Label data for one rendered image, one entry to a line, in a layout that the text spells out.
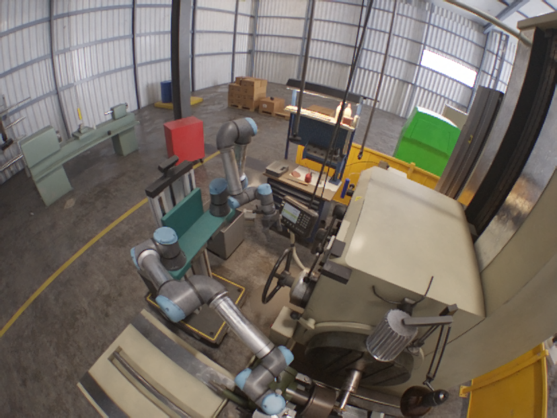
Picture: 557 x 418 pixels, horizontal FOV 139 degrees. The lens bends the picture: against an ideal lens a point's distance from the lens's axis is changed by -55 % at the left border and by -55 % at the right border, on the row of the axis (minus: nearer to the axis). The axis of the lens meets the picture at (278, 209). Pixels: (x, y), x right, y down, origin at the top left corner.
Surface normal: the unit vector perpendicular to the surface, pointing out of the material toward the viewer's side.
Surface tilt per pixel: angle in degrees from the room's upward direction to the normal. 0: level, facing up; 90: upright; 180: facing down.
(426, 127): 84
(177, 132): 90
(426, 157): 90
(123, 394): 0
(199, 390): 0
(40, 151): 90
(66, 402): 0
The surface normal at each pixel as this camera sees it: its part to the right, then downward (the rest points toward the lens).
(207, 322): 0.10, -0.76
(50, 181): 0.89, 0.36
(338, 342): -0.54, -0.80
